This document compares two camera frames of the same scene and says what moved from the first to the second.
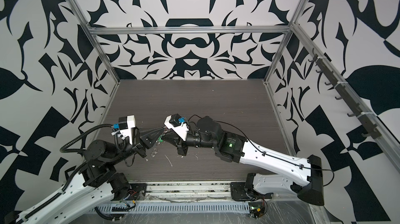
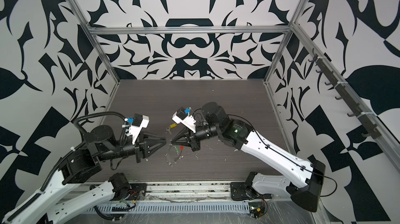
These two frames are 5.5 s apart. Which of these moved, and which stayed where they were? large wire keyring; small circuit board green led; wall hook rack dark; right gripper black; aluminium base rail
Moved: right gripper black; large wire keyring
Stayed: aluminium base rail; small circuit board green led; wall hook rack dark
